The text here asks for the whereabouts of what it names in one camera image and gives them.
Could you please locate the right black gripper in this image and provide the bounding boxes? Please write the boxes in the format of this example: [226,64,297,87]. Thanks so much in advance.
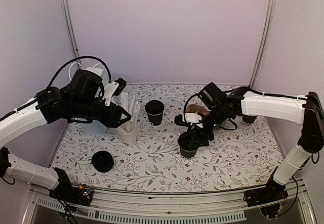
[187,105,226,148]

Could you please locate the single black cup lid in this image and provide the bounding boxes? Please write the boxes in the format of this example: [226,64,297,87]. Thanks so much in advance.
[178,132,200,150]

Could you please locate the white cup holding straws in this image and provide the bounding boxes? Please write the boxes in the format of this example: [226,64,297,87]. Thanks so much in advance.
[117,126,137,145]

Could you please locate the single black paper cup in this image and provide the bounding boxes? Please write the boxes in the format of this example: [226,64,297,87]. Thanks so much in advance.
[179,146,198,158]

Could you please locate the brown cardboard cup carrier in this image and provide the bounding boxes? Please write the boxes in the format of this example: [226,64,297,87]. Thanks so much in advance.
[186,104,210,116]

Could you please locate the light blue paper bag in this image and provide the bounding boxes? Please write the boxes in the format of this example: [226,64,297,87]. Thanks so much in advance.
[68,62,109,136]

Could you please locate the stack of black lids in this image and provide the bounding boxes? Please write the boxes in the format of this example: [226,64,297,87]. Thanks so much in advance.
[91,151,114,173]

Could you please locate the stack of paper cups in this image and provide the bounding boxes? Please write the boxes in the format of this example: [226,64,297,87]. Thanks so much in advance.
[241,115,257,126]

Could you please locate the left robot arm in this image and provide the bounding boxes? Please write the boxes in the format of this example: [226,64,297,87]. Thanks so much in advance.
[1,69,131,202]

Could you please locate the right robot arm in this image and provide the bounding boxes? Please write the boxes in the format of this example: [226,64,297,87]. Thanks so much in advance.
[184,82,323,202]

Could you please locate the black lidded coffee cup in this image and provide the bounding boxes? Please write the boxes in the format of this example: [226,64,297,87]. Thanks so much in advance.
[145,100,165,126]

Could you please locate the bundle of wrapped straws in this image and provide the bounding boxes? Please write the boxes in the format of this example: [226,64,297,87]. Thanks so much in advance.
[117,93,140,134]

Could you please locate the floral table mat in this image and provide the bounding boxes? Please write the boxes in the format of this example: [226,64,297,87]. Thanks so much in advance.
[52,84,283,193]

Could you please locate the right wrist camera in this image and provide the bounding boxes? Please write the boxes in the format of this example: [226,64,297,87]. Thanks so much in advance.
[174,113,202,126]

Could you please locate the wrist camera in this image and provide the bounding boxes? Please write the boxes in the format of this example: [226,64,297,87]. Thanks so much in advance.
[103,78,127,106]
[174,113,202,126]

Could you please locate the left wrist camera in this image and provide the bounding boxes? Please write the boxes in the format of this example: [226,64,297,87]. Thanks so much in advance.
[103,78,127,106]

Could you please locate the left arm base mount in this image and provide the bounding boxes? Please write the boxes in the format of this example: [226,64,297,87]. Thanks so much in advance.
[49,183,94,206]

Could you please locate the right aluminium frame post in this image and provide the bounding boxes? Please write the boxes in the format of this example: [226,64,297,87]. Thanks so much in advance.
[249,0,276,88]

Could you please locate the aluminium frame post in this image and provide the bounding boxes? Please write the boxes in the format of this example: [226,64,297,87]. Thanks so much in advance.
[249,0,276,88]
[60,0,80,58]

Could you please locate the front aluminium rail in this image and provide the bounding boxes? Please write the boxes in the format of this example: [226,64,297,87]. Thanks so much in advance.
[22,183,317,223]

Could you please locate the left aluminium frame post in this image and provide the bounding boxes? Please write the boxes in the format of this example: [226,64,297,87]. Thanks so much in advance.
[60,0,80,58]

